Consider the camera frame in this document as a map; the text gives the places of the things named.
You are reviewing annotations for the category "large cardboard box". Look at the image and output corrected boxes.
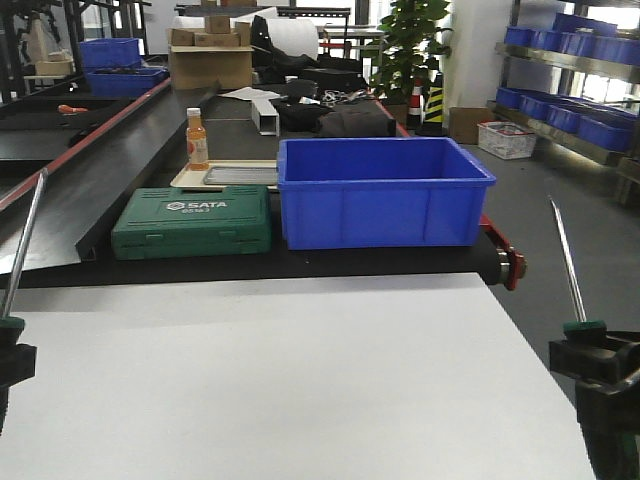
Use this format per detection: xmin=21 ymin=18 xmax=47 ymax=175
xmin=168 ymin=45 xmax=253 ymax=90

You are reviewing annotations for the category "large blue plastic bin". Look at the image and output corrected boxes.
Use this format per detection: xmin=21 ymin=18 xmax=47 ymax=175
xmin=277 ymin=137 xmax=496 ymax=250

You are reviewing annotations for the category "striped traffic cone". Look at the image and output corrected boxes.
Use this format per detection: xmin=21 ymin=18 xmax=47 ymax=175
xmin=415 ymin=72 xmax=444 ymax=137

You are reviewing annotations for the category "green-handled screwdriver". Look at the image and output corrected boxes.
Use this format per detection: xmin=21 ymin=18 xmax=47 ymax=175
xmin=1 ymin=168 xmax=49 ymax=348
xmin=548 ymin=195 xmax=606 ymax=341

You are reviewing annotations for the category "white rectangular tube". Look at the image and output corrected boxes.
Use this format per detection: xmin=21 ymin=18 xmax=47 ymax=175
xmin=251 ymin=98 xmax=280 ymax=137

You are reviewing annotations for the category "small metal tray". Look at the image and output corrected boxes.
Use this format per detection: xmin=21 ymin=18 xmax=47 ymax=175
xmin=203 ymin=166 xmax=277 ymax=185

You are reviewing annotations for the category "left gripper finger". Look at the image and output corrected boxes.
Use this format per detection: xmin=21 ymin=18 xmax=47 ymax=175
xmin=0 ymin=343 xmax=37 ymax=429

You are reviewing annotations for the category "green potted plant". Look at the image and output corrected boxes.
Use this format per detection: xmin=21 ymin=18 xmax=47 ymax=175
xmin=370 ymin=0 xmax=452 ymax=103

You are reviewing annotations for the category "dark folded cloth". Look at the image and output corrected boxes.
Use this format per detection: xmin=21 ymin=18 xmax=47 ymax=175
xmin=316 ymin=111 xmax=396 ymax=138

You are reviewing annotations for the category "black bag on conveyor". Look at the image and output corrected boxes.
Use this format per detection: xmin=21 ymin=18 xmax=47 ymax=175
xmin=273 ymin=101 xmax=333 ymax=132

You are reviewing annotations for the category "green SATA tool case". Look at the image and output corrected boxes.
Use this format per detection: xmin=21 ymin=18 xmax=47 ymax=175
xmin=111 ymin=185 xmax=272 ymax=260

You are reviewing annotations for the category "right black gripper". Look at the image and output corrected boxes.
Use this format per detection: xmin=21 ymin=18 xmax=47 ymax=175
xmin=549 ymin=332 xmax=639 ymax=479

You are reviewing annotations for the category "orange-handled tool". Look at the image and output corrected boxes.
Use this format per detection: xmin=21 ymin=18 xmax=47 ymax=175
xmin=57 ymin=104 xmax=88 ymax=115

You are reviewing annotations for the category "orange juice bottle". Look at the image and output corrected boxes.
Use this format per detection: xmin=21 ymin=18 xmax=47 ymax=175
xmin=186 ymin=107 xmax=209 ymax=171

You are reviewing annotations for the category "cream plastic tray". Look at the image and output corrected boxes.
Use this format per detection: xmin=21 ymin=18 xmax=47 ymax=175
xmin=170 ymin=159 xmax=278 ymax=191

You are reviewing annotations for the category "metal shelf rack with bins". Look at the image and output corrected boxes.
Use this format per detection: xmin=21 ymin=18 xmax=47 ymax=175
xmin=488 ymin=1 xmax=639 ymax=205

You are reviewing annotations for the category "blue bin far left upper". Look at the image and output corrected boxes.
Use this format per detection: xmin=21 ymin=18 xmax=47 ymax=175
xmin=80 ymin=38 xmax=142 ymax=71

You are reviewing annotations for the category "brown cardboard box on floor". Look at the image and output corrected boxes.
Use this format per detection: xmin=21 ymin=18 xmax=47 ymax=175
xmin=448 ymin=107 xmax=495 ymax=145

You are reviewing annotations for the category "blue bin far left lower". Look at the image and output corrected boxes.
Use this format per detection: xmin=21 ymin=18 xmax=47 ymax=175
xmin=85 ymin=68 xmax=169 ymax=97

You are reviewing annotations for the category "white wire basket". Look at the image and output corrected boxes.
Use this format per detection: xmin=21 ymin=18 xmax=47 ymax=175
xmin=478 ymin=121 xmax=537 ymax=160

